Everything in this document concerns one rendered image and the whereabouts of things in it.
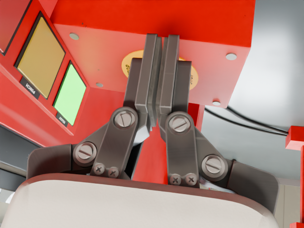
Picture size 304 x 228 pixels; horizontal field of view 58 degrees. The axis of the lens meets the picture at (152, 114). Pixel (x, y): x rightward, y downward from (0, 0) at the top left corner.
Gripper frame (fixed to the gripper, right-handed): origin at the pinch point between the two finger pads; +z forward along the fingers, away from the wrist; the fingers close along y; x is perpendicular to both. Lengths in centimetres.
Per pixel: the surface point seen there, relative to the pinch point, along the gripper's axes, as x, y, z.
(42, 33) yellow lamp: -3.6, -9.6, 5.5
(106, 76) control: -11.9, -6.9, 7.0
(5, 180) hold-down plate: -33.3, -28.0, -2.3
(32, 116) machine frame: -25.4, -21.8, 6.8
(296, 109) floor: -162, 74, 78
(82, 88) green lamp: -12.7, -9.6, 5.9
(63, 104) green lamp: -10.1, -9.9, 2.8
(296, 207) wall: -348, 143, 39
